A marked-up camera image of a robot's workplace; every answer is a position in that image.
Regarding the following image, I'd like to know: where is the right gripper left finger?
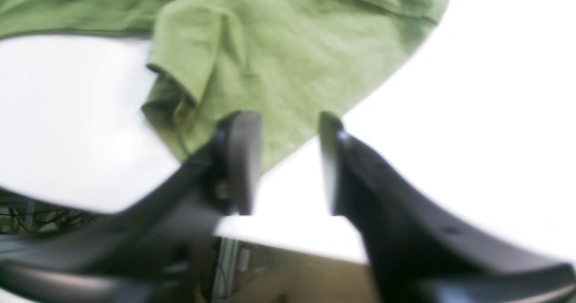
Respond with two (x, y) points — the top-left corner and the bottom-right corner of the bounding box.
(1, 111), (263, 303)

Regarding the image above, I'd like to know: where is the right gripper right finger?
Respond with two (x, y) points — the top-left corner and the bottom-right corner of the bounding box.
(318, 112), (575, 303)

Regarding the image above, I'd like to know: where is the olive green T-shirt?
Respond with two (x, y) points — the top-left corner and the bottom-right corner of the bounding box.
(1, 0), (449, 172)

